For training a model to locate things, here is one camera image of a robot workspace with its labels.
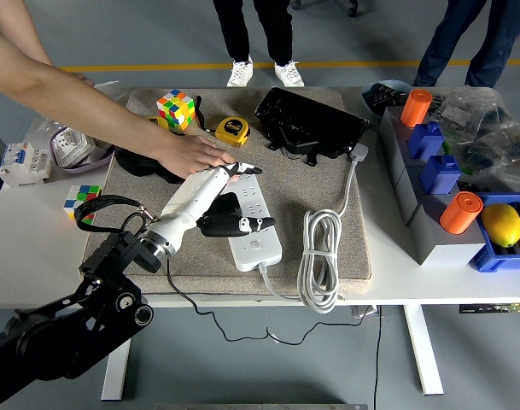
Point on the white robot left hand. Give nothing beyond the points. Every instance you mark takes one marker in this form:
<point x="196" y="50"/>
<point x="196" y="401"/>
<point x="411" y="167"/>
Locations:
<point x="187" y="200"/>

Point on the light blue bowl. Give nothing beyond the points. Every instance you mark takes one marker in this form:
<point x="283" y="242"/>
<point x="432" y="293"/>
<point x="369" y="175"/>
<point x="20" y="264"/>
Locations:
<point x="367" y="102"/>

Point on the grey block holder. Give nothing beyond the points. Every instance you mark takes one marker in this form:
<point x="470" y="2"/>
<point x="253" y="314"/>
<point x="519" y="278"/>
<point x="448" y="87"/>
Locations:
<point x="434" y="247"/>

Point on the white table leg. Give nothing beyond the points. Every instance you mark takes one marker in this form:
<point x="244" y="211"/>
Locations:
<point x="118" y="354"/>
<point x="424" y="354"/>

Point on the grey-brown mat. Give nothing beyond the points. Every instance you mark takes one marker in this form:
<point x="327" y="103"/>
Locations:
<point x="285" y="192"/>

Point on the person's right hand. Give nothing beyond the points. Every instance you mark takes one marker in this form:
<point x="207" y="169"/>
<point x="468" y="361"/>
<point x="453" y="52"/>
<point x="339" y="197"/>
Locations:
<point x="191" y="156"/>

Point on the clear bag of components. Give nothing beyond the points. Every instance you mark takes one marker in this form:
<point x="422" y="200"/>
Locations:
<point x="498" y="158"/>
<point x="464" y="111"/>

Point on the white circuit breaker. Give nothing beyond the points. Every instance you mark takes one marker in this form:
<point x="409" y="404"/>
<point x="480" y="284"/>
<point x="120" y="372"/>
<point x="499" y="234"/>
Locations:
<point x="25" y="164"/>

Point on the blue plastic block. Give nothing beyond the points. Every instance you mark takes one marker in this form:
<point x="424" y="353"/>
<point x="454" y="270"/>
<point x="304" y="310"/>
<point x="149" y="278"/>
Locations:
<point x="426" y="141"/>
<point x="441" y="175"/>

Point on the person's left hand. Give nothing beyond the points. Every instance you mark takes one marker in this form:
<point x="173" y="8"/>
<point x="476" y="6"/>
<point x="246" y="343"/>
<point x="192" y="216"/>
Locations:
<point x="82" y="77"/>

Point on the orange cylinder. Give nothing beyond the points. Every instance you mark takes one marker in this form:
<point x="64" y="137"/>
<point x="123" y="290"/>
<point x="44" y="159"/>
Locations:
<point x="416" y="107"/>
<point x="460" y="213"/>

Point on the black power adapter plug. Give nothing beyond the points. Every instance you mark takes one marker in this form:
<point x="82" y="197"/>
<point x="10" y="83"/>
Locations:
<point x="227" y="203"/>

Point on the large colourful puzzle cube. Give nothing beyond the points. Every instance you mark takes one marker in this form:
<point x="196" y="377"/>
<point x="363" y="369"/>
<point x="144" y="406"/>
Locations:
<point x="176" y="109"/>

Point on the yellow tape measure black label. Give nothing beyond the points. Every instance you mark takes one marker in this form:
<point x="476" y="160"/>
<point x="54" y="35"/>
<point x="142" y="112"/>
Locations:
<point x="159" y="120"/>

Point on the small colourful puzzle cube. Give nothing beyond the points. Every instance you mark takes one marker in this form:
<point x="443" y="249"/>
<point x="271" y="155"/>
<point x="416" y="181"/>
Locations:
<point x="82" y="193"/>

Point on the black chair castor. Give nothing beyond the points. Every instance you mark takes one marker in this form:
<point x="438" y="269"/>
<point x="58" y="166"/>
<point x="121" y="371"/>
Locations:
<point x="352" y="9"/>

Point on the black table control panel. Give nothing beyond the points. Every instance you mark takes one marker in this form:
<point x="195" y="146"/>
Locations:
<point x="477" y="309"/>

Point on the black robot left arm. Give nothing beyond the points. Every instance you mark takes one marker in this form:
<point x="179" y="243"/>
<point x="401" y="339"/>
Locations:
<point x="114" y="256"/>

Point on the yellow lemon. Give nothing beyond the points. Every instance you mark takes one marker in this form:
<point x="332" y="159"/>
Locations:
<point x="502" y="225"/>

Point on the black fabric pouch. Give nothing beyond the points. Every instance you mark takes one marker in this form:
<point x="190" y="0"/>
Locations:
<point x="136" y="164"/>

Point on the black electronic device housing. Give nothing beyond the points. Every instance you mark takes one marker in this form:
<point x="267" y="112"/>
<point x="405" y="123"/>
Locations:
<point x="311" y="119"/>

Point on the blue plastic bin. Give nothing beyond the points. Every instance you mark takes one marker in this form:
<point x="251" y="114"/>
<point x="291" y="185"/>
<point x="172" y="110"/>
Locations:
<point x="488" y="256"/>

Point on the white power strip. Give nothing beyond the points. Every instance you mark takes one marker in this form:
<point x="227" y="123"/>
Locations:
<point x="259" y="252"/>

